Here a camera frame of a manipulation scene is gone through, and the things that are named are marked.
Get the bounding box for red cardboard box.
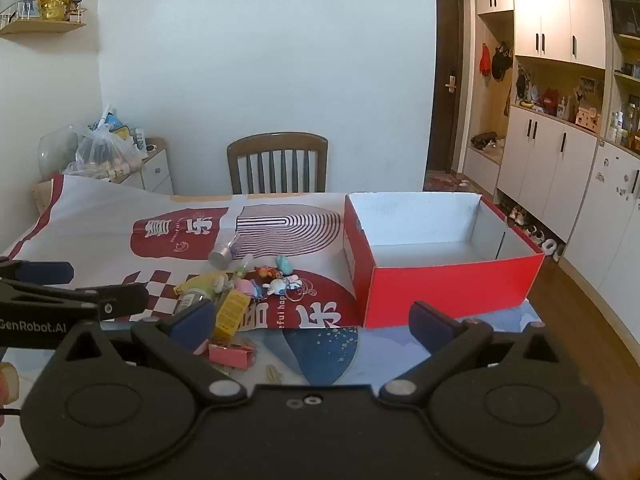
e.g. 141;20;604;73
343;191;546;330

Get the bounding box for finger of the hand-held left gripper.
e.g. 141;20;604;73
0;259;75;286
0;281;149;320

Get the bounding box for white wire rack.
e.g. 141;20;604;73
0;1;32;27

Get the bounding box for wooden wall shelf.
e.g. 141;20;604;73
0;19;87;36

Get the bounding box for white upper cabinets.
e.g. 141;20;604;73
475;0;609;69

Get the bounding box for grey translucent bag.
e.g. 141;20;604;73
37;127;79;177

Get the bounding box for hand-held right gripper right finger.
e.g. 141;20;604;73
380;301;576;403

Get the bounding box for clear jar silver lid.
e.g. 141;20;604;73
208;228;242;268

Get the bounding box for yellow box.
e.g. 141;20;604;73
214;290;251;339

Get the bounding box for pink blue penguin toy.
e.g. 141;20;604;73
232;280;263;301

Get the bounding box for clear plastic bag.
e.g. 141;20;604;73
62;125;146;179

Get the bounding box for white shoe bench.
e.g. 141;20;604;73
462;135;503;196

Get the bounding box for metal key ring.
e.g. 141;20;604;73
284;275;307;302

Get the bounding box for black hat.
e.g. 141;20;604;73
491;42;515;82

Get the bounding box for row of shoes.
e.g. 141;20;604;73
506;205;566;258

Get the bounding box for pink box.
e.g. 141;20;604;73
207;342;257;372

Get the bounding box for printed red white tablecloth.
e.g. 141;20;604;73
0;175;546;480

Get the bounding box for wooden chair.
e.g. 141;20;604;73
226;132;329;195

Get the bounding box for white lower cabinet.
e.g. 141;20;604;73
495;105;599;243

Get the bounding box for glue pen green label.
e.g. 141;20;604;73
234;254;257;282

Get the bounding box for patterned rug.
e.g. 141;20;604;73
424;172;472;192

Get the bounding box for blue yellow pouch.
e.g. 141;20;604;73
90;105;132;136

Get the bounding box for person's left hand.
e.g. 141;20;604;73
0;361;21;428

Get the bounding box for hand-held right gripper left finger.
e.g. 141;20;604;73
45;300;248;406

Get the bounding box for dark wooden door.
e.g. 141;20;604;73
425;0;472;179

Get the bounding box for white drawer cabinet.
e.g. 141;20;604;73
115;137;174;197

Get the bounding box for lime green tube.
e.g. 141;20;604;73
174;271;228;296

